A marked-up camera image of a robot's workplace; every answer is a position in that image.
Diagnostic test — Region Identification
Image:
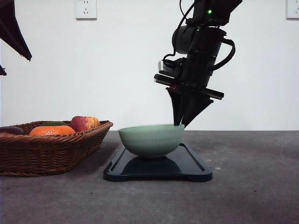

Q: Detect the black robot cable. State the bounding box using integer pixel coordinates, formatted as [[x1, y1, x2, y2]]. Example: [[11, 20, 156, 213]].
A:
[[163, 0, 235, 70]]

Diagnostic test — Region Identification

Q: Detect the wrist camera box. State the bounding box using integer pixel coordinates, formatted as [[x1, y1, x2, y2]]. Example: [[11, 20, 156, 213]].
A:
[[158, 59, 181, 72]]

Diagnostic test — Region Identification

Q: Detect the white wall socket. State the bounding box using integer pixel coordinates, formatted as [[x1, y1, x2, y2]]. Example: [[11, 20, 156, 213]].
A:
[[75, 0, 98, 21], [284, 0, 299, 22]]

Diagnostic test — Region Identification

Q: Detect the dark purple fruit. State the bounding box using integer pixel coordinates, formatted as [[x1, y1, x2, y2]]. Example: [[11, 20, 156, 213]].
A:
[[0, 126, 24, 135]]

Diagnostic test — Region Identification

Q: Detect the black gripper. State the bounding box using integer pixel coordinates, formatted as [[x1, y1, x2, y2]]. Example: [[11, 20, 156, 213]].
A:
[[154, 51, 224, 128]]

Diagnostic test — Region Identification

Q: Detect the green fruit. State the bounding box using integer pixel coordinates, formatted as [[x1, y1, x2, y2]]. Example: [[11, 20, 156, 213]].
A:
[[40, 122, 70, 126]]

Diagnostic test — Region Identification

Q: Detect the orange tangerine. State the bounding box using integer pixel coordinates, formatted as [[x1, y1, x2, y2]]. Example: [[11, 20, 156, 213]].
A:
[[30, 126, 75, 136]]

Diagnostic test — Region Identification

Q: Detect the dark teal rectangular tray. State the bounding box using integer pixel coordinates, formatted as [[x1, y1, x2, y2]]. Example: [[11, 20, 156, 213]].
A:
[[104, 143, 213, 181]]

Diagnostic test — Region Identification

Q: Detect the light green bowl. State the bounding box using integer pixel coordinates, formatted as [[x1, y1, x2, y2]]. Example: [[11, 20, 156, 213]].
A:
[[119, 124, 185, 157]]

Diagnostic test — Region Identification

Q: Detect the red yellow apple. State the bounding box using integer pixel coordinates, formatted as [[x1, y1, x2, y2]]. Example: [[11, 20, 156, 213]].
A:
[[71, 116, 100, 132]]

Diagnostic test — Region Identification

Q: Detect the white wall socket left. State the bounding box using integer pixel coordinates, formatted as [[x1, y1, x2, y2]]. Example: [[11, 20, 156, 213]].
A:
[[75, 0, 98, 21]]

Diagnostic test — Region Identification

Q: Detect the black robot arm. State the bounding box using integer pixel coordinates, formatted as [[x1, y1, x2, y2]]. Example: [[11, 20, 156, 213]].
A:
[[154, 0, 242, 126]]

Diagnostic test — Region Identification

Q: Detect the white wall socket right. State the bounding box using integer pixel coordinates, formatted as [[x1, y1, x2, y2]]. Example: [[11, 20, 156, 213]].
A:
[[284, 0, 299, 22]]

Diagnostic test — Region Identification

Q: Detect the brown wicker basket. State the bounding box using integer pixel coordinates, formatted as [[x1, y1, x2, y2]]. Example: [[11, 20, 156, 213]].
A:
[[0, 120, 113, 177]]

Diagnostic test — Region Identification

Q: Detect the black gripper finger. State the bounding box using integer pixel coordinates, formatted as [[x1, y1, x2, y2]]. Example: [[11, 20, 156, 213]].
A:
[[0, 0, 32, 60]]

